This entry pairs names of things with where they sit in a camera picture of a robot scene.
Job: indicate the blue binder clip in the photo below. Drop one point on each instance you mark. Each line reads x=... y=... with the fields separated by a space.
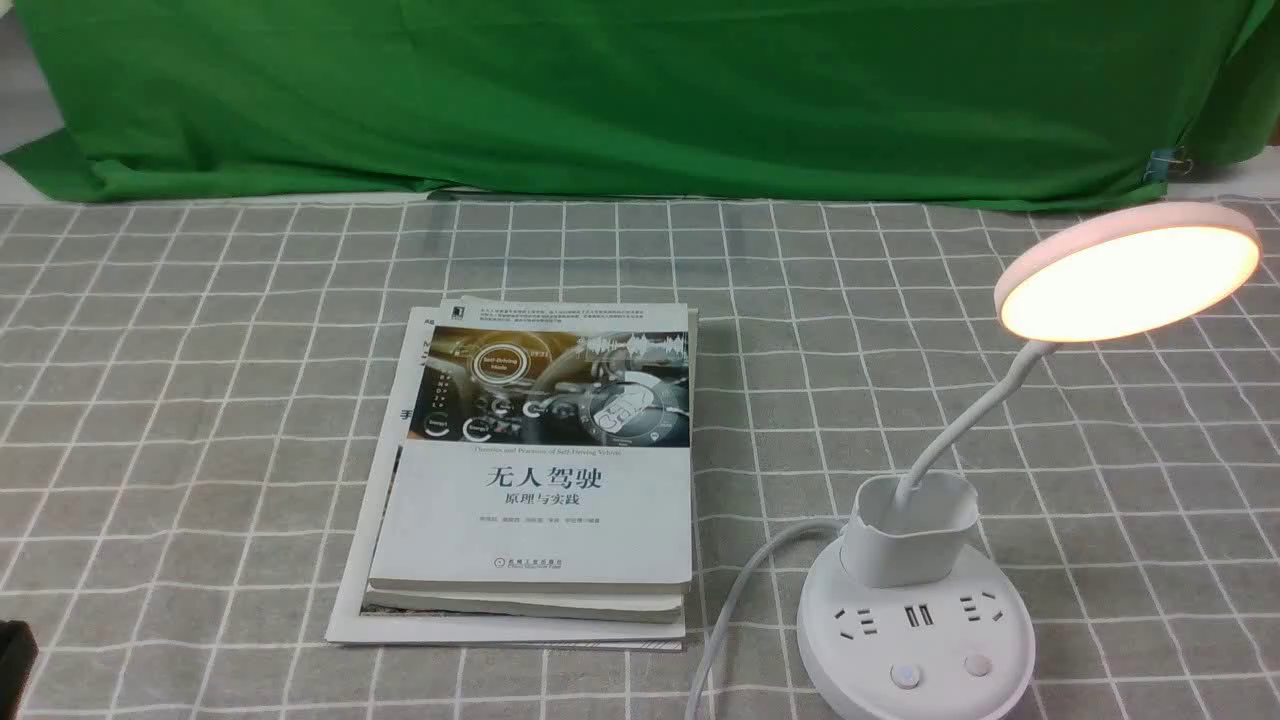
x=1168 y=165

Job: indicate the bottom large white book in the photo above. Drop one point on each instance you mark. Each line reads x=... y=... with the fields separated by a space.
x=354 y=620

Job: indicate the black object at left edge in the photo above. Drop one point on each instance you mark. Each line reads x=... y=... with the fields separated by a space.
x=19 y=651

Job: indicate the top self-driving book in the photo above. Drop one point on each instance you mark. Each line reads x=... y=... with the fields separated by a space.
x=545 y=500

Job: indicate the grey checked tablecloth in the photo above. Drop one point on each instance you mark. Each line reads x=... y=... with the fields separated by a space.
x=191 y=394

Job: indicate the green backdrop cloth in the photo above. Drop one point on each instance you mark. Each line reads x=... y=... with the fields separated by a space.
x=1010 y=105

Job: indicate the white desk lamp with sockets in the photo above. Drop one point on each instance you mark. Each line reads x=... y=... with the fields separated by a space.
x=900 y=618

